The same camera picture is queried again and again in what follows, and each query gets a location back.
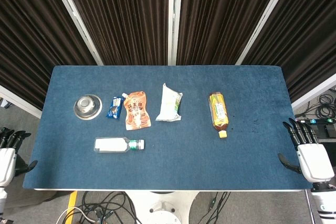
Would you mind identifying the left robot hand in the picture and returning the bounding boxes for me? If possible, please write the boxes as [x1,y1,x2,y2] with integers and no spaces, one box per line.
[0,126,38,187]

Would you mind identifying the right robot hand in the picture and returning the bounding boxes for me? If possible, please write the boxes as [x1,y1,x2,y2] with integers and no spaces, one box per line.
[277,118,335,184]

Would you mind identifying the transparent plastic bottle green label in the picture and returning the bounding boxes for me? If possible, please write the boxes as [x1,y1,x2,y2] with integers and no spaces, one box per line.
[93,136,140,154]

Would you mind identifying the tea bottle yellow label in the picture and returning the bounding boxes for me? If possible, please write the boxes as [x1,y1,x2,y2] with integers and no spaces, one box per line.
[208,92,229,139]

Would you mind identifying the black foot pedals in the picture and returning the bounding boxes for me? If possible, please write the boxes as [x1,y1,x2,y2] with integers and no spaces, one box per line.
[309,123,336,138]

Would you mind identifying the yellow floor tape strip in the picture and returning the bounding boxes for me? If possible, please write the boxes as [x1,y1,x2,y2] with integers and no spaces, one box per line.
[66,191,79,219]

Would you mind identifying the stainless steel bowl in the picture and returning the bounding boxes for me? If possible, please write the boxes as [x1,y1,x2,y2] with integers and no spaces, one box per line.
[73,93,103,121]

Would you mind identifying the blue cookie pack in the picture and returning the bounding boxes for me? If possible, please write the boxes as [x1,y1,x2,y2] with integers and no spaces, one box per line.
[106,96,125,120]

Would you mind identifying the dark brown curtain panel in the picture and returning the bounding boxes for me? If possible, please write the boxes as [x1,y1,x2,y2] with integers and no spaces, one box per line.
[241,0,336,102]
[176,0,286,66]
[0,0,98,110]
[59,0,171,66]

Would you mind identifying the blue table mat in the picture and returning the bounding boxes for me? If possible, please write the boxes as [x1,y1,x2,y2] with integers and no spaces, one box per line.
[22,66,315,190]

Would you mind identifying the orange spout pouch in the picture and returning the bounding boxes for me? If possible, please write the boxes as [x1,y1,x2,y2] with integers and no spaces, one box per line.
[121,91,153,131]

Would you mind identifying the white snack bag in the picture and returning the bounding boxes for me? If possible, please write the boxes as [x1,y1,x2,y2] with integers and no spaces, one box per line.
[155,83,184,122]

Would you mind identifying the white table base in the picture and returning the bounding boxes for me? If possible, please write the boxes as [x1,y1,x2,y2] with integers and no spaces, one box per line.
[125,190,201,224]

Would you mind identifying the coiled black cables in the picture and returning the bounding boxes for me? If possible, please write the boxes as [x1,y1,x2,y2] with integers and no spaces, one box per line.
[316,93,336,120]

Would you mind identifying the white screen frame rail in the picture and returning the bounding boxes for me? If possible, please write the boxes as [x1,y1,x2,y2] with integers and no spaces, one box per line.
[290,79,336,111]
[0,84,43,119]

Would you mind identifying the white cable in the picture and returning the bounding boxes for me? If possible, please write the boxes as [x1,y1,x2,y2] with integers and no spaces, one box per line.
[56,206,89,224]

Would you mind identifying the black cable bundle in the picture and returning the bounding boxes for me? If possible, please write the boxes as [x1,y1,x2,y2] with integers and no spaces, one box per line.
[78,191,132,224]

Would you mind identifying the black cable with green plug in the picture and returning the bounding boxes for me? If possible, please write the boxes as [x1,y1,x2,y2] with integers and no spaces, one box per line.
[201,191,232,224]

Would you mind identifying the white screen frame post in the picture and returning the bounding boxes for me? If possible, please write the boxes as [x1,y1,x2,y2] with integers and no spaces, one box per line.
[47,0,104,66]
[235,0,300,66]
[167,0,184,66]

